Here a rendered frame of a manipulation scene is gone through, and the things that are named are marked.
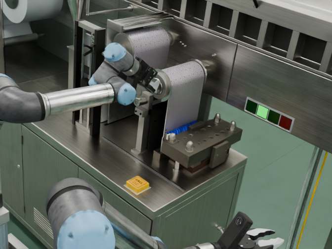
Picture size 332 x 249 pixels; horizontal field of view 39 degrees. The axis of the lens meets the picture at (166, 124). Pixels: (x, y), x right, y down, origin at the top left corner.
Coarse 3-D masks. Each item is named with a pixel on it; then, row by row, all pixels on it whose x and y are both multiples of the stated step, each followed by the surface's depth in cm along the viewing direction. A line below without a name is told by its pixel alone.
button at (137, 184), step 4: (136, 176) 201; (128, 180) 198; (132, 180) 198; (136, 180) 198; (140, 180) 199; (144, 180) 199; (128, 184) 197; (132, 184) 196; (136, 184) 196; (140, 184) 196; (144, 184) 197; (148, 184) 198; (132, 188) 195; (136, 188) 194; (140, 188) 195; (144, 188) 197; (136, 192) 194
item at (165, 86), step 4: (156, 76) 204; (160, 76) 203; (160, 80) 203; (164, 80) 202; (164, 84) 202; (164, 88) 203; (164, 92) 204; (156, 96) 208; (160, 96) 206; (164, 96) 205
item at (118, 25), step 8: (136, 16) 224; (144, 16) 227; (152, 16) 227; (160, 16) 230; (168, 16) 230; (112, 24) 212; (120, 24) 209; (128, 24) 212; (136, 24) 215; (144, 24) 220; (152, 24) 222; (120, 32) 209
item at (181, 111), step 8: (184, 96) 214; (192, 96) 219; (200, 96) 224; (168, 104) 208; (176, 104) 212; (184, 104) 217; (192, 104) 222; (168, 112) 210; (176, 112) 215; (184, 112) 219; (192, 112) 224; (168, 120) 213; (176, 120) 217; (184, 120) 222; (192, 120) 227; (168, 128) 215
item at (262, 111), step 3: (258, 108) 212; (261, 108) 211; (264, 108) 210; (258, 111) 212; (261, 111) 211; (264, 111) 210; (267, 111) 209; (258, 114) 213; (261, 114) 212; (264, 114) 211; (264, 117) 211
